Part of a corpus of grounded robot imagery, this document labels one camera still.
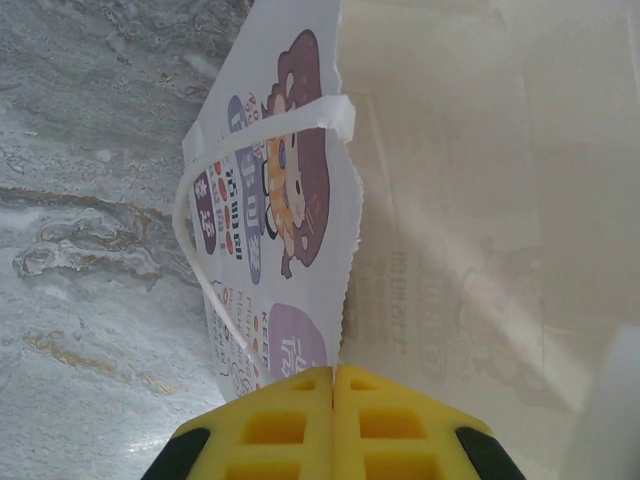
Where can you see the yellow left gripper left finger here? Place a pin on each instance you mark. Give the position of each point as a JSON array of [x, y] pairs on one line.
[[280, 430]]

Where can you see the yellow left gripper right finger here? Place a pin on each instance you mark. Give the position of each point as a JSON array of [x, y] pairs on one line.
[[390, 430]]

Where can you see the white printed paper bag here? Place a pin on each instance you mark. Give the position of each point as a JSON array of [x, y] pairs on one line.
[[450, 150]]

